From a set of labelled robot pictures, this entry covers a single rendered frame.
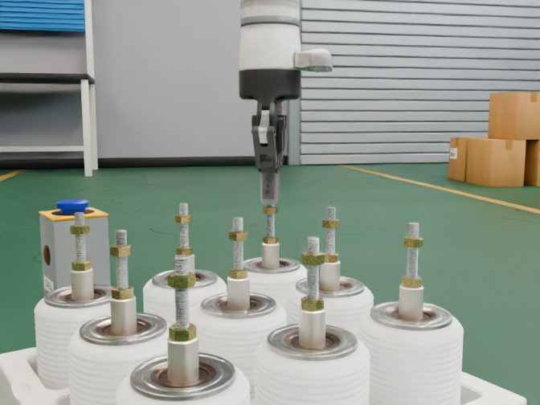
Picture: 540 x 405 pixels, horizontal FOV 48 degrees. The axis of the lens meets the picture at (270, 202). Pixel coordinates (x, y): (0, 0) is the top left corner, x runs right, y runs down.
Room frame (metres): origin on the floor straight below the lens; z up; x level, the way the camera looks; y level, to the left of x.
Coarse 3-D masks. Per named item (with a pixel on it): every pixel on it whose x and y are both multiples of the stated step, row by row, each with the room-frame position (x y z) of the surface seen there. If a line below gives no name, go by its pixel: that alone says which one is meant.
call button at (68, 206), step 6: (60, 204) 0.76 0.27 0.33; (66, 204) 0.75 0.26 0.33; (72, 204) 0.75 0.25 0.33; (78, 204) 0.76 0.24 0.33; (84, 204) 0.76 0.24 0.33; (60, 210) 0.76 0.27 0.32; (66, 210) 0.76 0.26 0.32; (72, 210) 0.76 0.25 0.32; (78, 210) 0.76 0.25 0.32; (84, 210) 0.77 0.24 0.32
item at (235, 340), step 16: (192, 320) 0.56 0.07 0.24; (208, 320) 0.54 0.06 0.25; (224, 320) 0.54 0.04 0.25; (240, 320) 0.54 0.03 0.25; (256, 320) 0.54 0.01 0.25; (272, 320) 0.55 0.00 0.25; (208, 336) 0.54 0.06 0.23; (224, 336) 0.53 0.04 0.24; (240, 336) 0.53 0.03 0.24; (256, 336) 0.53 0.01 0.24; (208, 352) 0.54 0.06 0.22; (224, 352) 0.53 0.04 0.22; (240, 352) 0.53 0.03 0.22; (240, 368) 0.53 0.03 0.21
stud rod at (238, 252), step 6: (234, 222) 0.57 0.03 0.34; (240, 222) 0.57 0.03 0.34; (234, 228) 0.57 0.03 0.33; (240, 228) 0.57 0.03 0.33; (234, 246) 0.57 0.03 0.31; (240, 246) 0.57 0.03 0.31; (234, 252) 0.57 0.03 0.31; (240, 252) 0.57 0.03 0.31; (234, 258) 0.57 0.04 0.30; (240, 258) 0.57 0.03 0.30; (234, 264) 0.57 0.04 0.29; (240, 264) 0.57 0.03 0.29
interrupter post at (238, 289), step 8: (232, 280) 0.57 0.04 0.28; (240, 280) 0.56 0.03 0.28; (248, 280) 0.57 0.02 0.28; (232, 288) 0.57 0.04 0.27; (240, 288) 0.57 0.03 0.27; (248, 288) 0.57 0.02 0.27; (232, 296) 0.57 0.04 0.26; (240, 296) 0.57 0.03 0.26; (248, 296) 0.57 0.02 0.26; (232, 304) 0.57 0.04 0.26; (240, 304) 0.56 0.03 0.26; (248, 304) 0.57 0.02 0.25
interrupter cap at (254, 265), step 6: (252, 258) 0.77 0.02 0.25; (258, 258) 0.77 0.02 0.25; (282, 258) 0.77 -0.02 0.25; (288, 258) 0.76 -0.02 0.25; (246, 264) 0.74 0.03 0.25; (252, 264) 0.74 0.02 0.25; (258, 264) 0.75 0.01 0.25; (282, 264) 0.75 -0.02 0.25; (288, 264) 0.74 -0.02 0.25; (294, 264) 0.74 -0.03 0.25; (300, 264) 0.73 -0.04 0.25; (252, 270) 0.71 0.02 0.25; (258, 270) 0.70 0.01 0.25; (264, 270) 0.70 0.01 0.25; (270, 270) 0.70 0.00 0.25; (276, 270) 0.70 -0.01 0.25; (282, 270) 0.70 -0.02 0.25; (288, 270) 0.71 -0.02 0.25; (294, 270) 0.71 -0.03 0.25
